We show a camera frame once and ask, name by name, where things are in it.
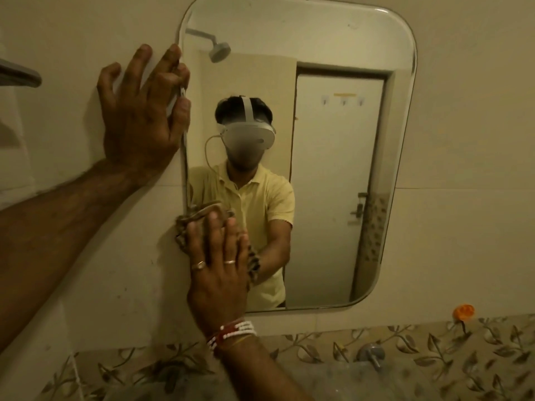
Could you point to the person's right little finger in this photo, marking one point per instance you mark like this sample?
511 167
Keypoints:
244 254

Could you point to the person's right forearm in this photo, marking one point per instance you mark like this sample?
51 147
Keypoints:
263 371

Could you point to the rounded frameless wall mirror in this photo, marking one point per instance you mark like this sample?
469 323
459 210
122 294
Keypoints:
334 162

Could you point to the person's left forearm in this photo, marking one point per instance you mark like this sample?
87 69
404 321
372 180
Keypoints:
54 229

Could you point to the person's right hand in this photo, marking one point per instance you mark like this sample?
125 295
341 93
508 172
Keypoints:
219 288

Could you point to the person's left little finger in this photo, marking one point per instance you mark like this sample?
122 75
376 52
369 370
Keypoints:
107 81

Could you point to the yellow thread wristband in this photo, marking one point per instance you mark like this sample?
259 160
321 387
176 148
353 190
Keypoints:
240 340

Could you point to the person's right middle finger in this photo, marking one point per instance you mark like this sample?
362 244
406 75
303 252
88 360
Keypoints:
216 238

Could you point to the person's left thumb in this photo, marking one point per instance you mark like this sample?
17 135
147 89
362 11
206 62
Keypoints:
182 114

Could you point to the person's left hand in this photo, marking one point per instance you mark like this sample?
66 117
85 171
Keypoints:
133 121

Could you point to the brown patterned cleaning cloth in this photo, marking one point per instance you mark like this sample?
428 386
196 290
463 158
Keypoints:
182 235

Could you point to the chrome wall tap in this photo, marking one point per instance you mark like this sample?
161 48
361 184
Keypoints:
371 354

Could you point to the person's left middle finger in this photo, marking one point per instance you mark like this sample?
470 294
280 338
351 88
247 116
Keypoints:
167 66

